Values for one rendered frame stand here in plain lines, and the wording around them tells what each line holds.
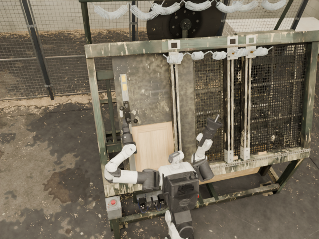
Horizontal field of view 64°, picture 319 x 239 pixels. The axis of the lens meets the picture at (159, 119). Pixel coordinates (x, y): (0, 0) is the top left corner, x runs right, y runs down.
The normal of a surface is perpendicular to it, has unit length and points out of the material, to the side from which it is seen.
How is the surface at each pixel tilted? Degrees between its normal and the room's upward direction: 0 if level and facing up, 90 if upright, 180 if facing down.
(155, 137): 60
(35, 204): 0
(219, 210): 0
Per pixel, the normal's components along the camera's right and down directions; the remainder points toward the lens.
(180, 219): 0.16, -0.40
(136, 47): 0.26, 0.23
